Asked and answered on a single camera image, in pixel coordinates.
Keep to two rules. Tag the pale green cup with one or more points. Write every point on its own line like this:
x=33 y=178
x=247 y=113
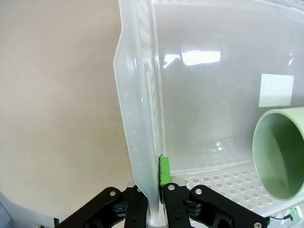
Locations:
x=275 y=156

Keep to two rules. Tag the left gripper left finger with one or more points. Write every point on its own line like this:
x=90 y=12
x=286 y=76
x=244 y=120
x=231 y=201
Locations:
x=118 y=209

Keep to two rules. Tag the white perforated plastic basket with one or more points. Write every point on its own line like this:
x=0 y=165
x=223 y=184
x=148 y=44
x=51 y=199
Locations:
x=202 y=95

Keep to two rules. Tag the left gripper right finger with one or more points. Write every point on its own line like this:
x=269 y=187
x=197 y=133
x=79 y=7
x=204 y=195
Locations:
x=180 y=204

